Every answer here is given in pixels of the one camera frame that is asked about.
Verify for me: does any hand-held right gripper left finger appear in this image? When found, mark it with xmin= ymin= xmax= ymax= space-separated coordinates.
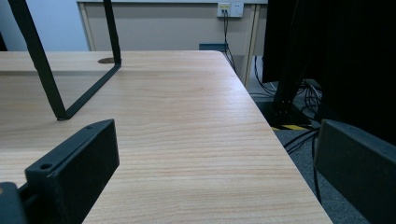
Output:
xmin=24 ymin=119 xmax=120 ymax=224

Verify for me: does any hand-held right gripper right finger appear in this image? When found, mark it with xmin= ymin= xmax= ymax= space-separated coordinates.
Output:
xmin=313 ymin=119 xmax=396 ymax=224

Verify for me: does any yellow black hazard tape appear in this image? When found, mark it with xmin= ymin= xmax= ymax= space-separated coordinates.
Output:
xmin=271 ymin=124 xmax=312 ymax=132

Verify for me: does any black curtain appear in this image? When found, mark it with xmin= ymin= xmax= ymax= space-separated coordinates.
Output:
xmin=262 ymin=0 xmax=396 ymax=146

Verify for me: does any bundle of black floor cables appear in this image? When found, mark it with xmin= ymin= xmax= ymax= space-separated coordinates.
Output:
xmin=253 ymin=55 xmax=323 ymax=204

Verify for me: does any black metal frame stand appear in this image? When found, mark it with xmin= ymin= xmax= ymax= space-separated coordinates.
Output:
xmin=8 ymin=0 xmax=122 ymax=121

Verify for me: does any black metal stand post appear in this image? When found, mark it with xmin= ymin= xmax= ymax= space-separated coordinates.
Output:
xmin=261 ymin=18 xmax=312 ymax=128

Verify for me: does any beige wall panel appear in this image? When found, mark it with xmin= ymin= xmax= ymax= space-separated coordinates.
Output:
xmin=77 ymin=0 xmax=269 ymax=89

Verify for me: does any black power cable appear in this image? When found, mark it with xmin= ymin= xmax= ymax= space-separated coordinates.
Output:
xmin=221 ymin=9 xmax=238 ymax=75

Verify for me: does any white wall socket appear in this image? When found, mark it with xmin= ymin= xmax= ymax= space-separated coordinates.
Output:
xmin=217 ymin=2 xmax=245 ymax=19

